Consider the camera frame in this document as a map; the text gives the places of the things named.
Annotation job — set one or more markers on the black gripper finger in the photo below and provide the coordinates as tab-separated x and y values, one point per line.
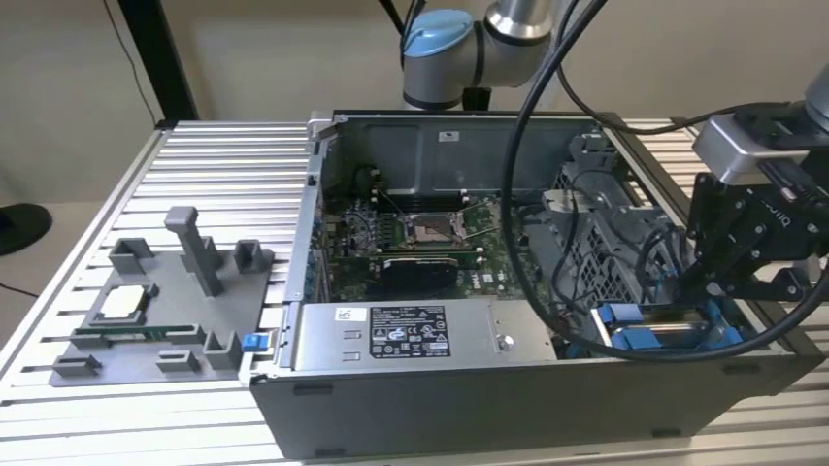
716	228
787	290

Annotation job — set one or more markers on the hard disk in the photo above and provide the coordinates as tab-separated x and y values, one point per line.
673	330

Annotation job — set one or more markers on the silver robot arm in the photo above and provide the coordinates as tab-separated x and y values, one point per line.
441	73

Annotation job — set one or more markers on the blue disk carrier tab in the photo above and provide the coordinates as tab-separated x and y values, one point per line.
639	338

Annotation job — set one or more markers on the grey metal drive cage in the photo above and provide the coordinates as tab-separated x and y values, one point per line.
603	242

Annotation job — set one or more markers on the green motherboard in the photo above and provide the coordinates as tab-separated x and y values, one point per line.
486	242

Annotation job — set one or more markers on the CPU socket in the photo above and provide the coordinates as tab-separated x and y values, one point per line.
433	228

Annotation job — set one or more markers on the black graphics card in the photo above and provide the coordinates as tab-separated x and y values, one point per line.
414	279

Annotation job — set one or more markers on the locking lever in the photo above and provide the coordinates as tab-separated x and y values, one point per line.
393	203

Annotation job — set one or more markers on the grey open PC case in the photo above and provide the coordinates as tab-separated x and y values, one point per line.
453	412

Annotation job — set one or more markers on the silver power supply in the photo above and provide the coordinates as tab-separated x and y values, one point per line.
324	340

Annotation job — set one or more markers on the blue case latch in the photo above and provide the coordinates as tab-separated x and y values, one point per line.
254	342

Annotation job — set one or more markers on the grey parts rack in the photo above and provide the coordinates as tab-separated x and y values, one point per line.
175	310

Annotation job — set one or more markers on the green RAM stick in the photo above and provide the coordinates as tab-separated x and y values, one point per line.
149	331

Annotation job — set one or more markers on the silver CPU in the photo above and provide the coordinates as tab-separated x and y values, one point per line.
123	303

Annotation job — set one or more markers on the black round stand foot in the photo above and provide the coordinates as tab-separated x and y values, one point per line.
23	228

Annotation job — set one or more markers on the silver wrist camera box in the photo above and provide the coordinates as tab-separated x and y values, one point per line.
732	145

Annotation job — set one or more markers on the black frame post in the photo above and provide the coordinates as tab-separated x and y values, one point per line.
159	63

